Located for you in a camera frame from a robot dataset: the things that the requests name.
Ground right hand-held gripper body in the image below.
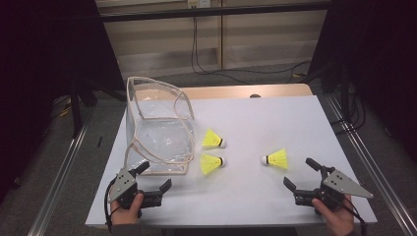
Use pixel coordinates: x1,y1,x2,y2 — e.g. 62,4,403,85
293,166,374,212

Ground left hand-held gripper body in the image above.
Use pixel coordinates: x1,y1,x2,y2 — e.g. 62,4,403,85
107,167,164,210

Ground yellow shuttlecock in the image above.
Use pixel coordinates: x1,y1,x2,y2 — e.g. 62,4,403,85
202,128,227,149
261,147,289,170
200,152,226,176

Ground clear plastic bag beige trim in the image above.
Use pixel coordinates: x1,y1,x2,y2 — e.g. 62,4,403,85
123,76,196,176

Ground person's left hand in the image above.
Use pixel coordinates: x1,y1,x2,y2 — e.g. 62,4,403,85
110,192,146,225

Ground person's right hand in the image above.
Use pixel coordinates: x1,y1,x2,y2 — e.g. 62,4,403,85
311,195,357,236

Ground black metal stand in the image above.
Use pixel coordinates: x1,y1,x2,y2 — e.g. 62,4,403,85
69,78,99,139

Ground wooden table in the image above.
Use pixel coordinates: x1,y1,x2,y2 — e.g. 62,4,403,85
131,83,314,101

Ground white table cover sheet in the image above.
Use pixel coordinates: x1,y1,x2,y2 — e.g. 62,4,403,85
85,94,378,228

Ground dark curtain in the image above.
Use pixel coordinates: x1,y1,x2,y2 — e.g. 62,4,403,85
308,0,417,162
0,0,126,205

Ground black horizontal bar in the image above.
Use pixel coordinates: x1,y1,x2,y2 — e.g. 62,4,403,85
97,1,332,24

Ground white power socket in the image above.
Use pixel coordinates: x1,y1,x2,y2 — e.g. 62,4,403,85
186,0,211,9

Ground left hand-held gripper cable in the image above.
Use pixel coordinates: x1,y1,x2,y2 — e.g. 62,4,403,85
103,178,120,234

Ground hand-held gripper cable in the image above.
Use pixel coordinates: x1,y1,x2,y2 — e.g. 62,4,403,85
103,178,120,234
333,193,368,236

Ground right hand-held gripper cable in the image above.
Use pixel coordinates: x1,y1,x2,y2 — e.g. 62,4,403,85
333,193,368,236

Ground aluminium floor rail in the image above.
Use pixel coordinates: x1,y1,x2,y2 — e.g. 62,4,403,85
28,107,95,236
324,93,417,236

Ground black floor cables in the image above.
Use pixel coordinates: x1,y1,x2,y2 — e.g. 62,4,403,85
329,83,367,136

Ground yellow floor cable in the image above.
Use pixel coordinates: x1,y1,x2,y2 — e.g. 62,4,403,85
58,102,73,118

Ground black wall cable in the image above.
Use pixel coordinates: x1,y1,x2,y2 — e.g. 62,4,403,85
195,16,313,76
191,16,252,86

